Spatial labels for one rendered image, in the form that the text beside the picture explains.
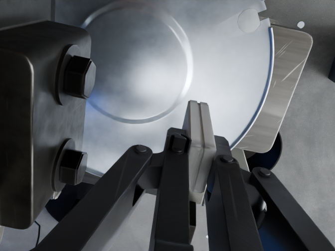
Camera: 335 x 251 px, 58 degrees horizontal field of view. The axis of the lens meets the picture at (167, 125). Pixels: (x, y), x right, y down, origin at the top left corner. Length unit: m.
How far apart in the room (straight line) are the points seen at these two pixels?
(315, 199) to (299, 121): 0.38
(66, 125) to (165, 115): 0.17
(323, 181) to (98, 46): 1.23
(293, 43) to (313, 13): 0.83
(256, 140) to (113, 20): 0.20
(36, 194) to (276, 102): 0.26
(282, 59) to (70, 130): 0.22
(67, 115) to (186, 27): 0.17
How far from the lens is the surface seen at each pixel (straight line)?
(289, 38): 0.33
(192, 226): 0.53
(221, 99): 0.33
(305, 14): 1.16
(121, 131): 0.36
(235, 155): 0.64
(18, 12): 0.19
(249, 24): 0.32
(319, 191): 1.46
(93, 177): 0.50
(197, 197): 0.57
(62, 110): 0.18
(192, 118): 0.19
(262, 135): 0.36
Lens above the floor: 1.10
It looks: 65 degrees down
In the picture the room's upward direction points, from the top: 169 degrees counter-clockwise
